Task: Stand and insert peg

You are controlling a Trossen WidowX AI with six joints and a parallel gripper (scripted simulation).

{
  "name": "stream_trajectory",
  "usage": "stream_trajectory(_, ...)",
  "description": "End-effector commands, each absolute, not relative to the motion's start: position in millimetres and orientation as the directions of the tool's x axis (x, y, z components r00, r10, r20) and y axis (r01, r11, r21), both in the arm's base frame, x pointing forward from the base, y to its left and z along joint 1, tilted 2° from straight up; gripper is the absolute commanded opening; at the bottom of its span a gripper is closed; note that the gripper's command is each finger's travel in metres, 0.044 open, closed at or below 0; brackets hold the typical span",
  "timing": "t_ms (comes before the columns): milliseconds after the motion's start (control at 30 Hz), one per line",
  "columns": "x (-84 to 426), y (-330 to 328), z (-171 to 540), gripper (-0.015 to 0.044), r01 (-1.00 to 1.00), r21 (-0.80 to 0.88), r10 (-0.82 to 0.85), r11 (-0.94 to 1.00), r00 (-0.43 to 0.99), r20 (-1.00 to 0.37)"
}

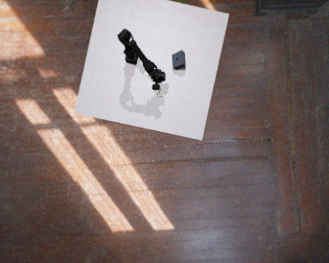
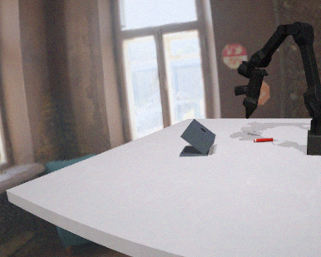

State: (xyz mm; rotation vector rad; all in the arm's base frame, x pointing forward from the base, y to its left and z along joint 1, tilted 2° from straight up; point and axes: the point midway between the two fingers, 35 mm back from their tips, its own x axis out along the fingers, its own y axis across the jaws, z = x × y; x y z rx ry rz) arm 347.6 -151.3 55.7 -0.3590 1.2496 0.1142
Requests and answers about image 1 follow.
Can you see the dark grey sloped panel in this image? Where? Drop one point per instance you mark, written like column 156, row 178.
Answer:
column 178, row 60

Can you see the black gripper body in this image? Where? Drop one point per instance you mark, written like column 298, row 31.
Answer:
column 156, row 85

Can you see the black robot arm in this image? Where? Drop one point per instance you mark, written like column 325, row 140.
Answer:
column 131, row 48

